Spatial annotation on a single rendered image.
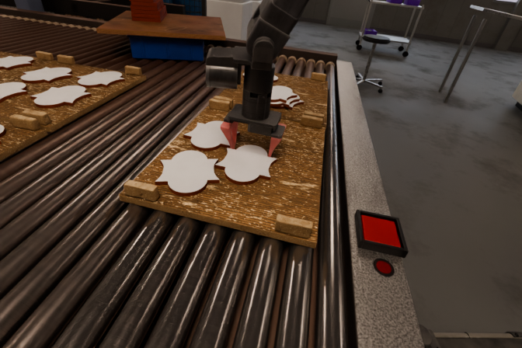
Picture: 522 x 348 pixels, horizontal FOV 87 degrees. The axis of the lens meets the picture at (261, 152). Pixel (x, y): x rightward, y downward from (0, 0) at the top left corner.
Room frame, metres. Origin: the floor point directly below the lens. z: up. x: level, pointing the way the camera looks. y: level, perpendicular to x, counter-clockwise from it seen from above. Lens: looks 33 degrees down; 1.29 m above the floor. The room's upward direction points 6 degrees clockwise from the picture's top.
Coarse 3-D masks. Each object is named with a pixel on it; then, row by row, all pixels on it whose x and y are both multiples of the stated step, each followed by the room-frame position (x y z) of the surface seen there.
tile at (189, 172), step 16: (160, 160) 0.45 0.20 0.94; (176, 160) 0.45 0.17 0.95; (192, 160) 0.46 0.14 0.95; (208, 160) 0.47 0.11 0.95; (160, 176) 0.40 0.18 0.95; (176, 176) 0.40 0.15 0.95; (192, 176) 0.41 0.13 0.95; (208, 176) 0.41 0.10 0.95; (176, 192) 0.36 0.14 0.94; (192, 192) 0.37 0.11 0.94
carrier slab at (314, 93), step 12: (240, 84) 0.96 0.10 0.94; (276, 84) 1.00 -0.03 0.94; (288, 84) 1.02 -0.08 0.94; (300, 84) 1.03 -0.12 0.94; (312, 84) 1.05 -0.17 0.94; (324, 84) 1.06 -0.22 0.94; (228, 96) 0.84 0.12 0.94; (240, 96) 0.85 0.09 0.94; (300, 96) 0.90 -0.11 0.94; (312, 96) 0.92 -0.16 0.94; (324, 96) 0.93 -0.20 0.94; (300, 108) 0.81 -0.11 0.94; (312, 108) 0.82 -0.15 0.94; (324, 108) 0.83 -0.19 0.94; (300, 120) 0.72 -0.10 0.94; (324, 120) 0.74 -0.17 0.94
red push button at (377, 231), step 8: (360, 216) 0.37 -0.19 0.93; (368, 216) 0.37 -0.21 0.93; (368, 224) 0.35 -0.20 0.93; (376, 224) 0.35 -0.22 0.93; (384, 224) 0.35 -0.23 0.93; (392, 224) 0.36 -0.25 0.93; (368, 232) 0.33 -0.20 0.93; (376, 232) 0.33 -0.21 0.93; (384, 232) 0.33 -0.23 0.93; (392, 232) 0.34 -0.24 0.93; (368, 240) 0.31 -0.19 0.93; (376, 240) 0.32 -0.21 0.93; (384, 240) 0.32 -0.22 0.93; (392, 240) 0.32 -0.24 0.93
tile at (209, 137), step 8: (200, 128) 0.60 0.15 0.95; (208, 128) 0.60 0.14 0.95; (216, 128) 0.60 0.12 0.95; (184, 136) 0.56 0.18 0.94; (192, 136) 0.56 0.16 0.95; (200, 136) 0.56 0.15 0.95; (208, 136) 0.56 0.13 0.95; (216, 136) 0.57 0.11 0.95; (224, 136) 0.57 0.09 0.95; (192, 144) 0.53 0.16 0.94; (200, 144) 0.52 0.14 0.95; (208, 144) 0.53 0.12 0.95; (216, 144) 0.53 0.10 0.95; (224, 144) 0.54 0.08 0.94
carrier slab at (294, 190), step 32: (192, 128) 0.61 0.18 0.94; (288, 128) 0.66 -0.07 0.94; (288, 160) 0.51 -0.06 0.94; (320, 160) 0.53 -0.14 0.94; (160, 192) 0.37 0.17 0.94; (224, 192) 0.39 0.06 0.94; (256, 192) 0.39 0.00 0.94; (288, 192) 0.40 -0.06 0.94; (320, 192) 0.42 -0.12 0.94; (224, 224) 0.32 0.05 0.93; (256, 224) 0.32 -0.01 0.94
